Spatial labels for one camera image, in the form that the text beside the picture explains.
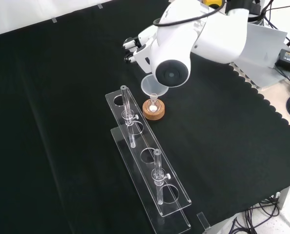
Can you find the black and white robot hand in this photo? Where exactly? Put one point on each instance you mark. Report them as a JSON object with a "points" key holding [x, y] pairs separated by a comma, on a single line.
{"points": [[142, 54]]}

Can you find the clear plastic funnel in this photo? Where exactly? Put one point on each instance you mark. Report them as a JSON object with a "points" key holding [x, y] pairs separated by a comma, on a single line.
{"points": [[150, 85]]}

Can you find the clear round-bottom flask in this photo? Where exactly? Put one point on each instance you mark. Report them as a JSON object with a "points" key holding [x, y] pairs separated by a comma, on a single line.
{"points": [[153, 106]]}

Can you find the clear acrylic funnel stand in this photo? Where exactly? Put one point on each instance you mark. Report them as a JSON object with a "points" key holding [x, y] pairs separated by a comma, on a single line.
{"points": [[145, 146]]}

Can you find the clear tape strip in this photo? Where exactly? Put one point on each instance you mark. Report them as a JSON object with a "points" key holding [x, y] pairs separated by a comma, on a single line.
{"points": [[100, 5], [203, 220], [54, 20]]}

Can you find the yellow stop button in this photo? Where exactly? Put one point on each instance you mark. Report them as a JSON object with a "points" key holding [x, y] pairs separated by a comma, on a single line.
{"points": [[213, 2]]}

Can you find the black bench cloth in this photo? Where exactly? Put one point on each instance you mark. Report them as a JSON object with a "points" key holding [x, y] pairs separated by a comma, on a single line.
{"points": [[62, 109]]}

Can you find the pale grey board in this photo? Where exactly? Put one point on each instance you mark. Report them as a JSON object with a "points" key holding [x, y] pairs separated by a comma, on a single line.
{"points": [[259, 46]]}

